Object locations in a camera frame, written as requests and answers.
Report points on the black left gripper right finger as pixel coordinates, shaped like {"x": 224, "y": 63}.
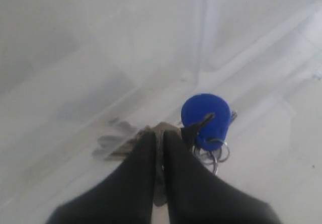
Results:
{"x": 197, "y": 196}

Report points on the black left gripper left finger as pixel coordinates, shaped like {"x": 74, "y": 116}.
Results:
{"x": 125, "y": 196}

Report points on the key bunch with blue fob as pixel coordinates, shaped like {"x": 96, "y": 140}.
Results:
{"x": 206, "y": 119}

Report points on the wide clear drawer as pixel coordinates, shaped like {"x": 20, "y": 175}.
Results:
{"x": 80, "y": 77}

